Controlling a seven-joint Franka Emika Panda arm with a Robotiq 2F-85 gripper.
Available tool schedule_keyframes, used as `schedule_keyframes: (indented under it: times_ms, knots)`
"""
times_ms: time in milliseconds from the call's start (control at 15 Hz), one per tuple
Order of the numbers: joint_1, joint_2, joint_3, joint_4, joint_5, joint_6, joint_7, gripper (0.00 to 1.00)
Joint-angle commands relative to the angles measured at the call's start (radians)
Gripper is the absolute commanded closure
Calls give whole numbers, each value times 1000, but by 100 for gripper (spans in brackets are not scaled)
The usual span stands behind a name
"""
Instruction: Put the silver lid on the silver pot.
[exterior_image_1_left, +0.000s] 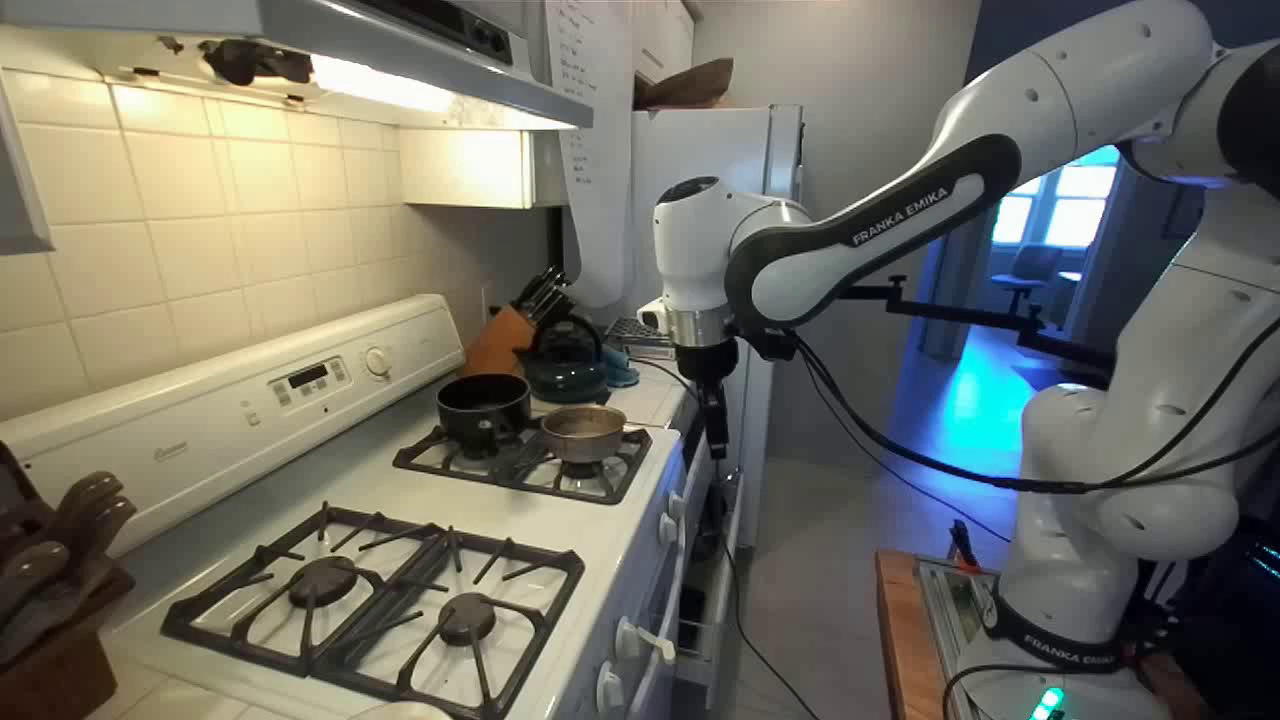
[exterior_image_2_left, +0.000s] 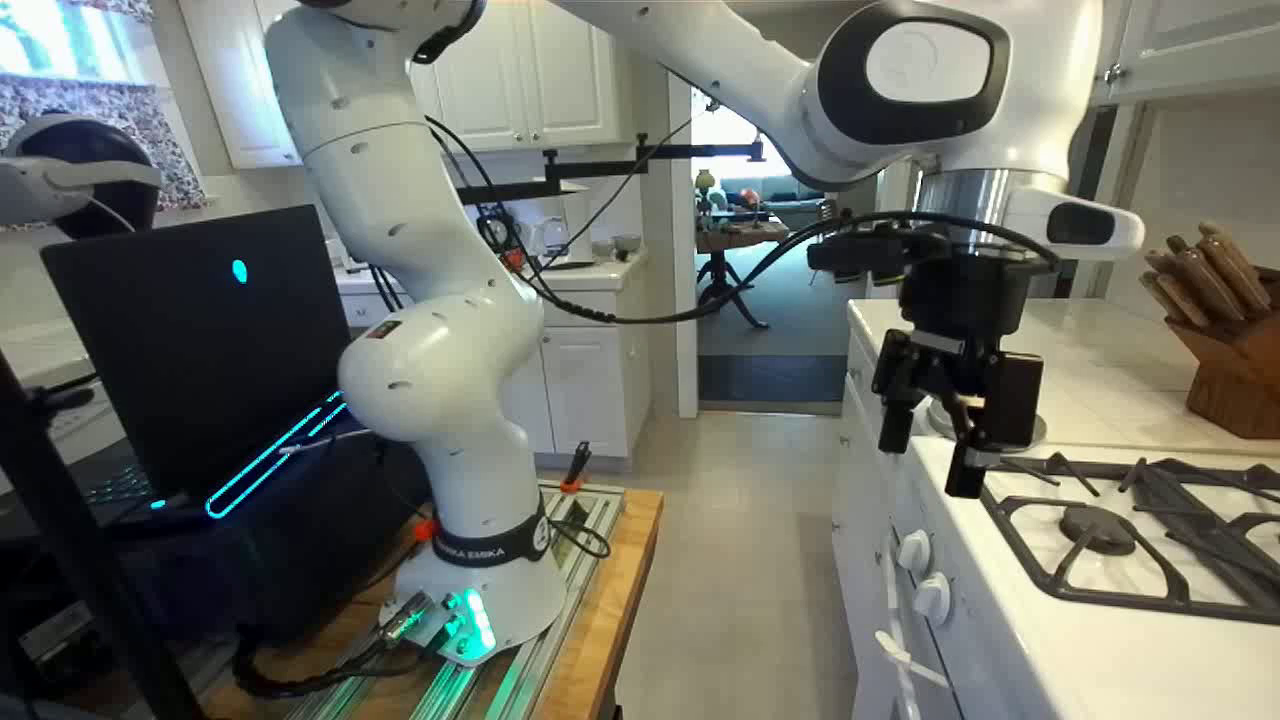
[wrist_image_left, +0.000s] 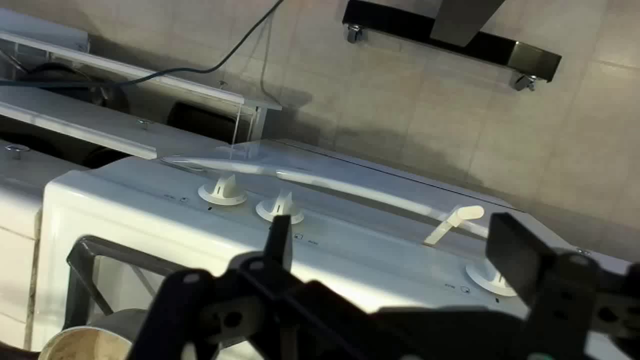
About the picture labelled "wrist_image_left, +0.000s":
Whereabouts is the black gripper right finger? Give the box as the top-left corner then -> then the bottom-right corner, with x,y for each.
483,210 -> 640,360

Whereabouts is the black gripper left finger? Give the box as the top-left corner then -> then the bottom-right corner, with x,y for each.
126,212 -> 348,360

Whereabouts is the silver pot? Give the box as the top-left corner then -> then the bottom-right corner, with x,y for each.
36,306 -> 152,360

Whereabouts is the white stove knob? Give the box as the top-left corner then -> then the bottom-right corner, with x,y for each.
253,191 -> 305,226
463,261 -> 518,301
196,172 -> 248,208

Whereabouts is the black stove grate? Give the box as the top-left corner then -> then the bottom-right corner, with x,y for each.
64,234 -> 202,332

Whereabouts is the white gas stove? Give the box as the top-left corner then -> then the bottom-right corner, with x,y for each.
28,136 -> 640,360

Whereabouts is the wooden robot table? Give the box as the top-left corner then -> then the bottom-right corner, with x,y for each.
339,0 -> 564,94

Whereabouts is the white stove lever handle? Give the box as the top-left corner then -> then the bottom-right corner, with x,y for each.
422,205 -> 486,249

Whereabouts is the silver oven door handle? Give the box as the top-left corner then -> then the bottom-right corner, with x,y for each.
162,155 -> 491,239

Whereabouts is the thin black cable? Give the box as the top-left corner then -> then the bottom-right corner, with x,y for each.
115,0 -> 286,88

